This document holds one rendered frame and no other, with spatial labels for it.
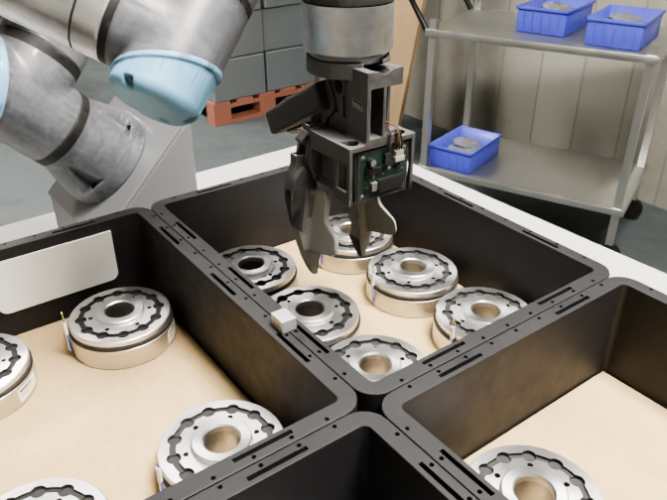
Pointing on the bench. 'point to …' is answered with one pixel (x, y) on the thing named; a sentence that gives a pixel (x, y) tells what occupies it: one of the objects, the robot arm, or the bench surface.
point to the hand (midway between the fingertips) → (333, 250)
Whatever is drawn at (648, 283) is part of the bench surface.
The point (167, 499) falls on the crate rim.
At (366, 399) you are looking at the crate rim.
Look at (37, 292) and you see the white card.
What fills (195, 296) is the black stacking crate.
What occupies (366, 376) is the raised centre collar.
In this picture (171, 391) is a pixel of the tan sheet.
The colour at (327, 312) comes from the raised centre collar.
